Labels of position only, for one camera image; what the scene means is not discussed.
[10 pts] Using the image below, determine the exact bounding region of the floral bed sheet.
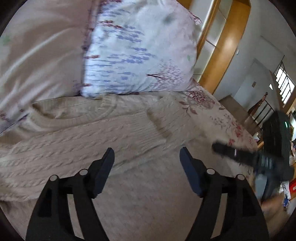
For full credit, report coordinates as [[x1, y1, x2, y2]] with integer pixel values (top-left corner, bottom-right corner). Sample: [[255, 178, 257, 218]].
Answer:
[[178, 78, 262, 176]]

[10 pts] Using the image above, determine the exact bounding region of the wooden padded headboard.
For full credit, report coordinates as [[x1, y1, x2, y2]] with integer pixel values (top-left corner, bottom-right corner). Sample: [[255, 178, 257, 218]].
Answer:
[[179, 1, 251, 94]]

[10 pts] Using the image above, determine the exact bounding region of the barred window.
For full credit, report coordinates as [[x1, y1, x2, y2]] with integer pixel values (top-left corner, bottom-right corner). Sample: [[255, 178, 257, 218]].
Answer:
[[274, 61, 295, 105]]

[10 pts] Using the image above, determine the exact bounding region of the blue floral print pillow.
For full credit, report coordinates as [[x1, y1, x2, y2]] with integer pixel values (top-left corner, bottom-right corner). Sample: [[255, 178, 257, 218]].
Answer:
[[80, 1, 201, 98]]

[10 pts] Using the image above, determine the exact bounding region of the wooden stair railing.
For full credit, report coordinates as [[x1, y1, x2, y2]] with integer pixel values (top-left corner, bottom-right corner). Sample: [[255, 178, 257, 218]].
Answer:
[[248, 92, 275, 130]]

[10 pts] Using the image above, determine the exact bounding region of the beige cable-knit sweater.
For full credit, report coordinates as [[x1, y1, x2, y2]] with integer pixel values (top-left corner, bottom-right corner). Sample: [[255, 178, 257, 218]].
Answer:
[[0, 91, 234, 241]]

